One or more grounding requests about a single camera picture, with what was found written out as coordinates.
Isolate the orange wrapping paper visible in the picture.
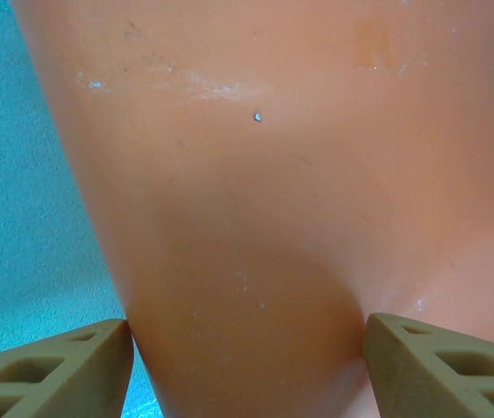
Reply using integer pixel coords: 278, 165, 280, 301
10, 0, 494, 418

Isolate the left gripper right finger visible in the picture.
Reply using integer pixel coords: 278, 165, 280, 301
362, 313, 494, 418

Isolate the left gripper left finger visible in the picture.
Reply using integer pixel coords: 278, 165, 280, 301
0, 318, 134, 418

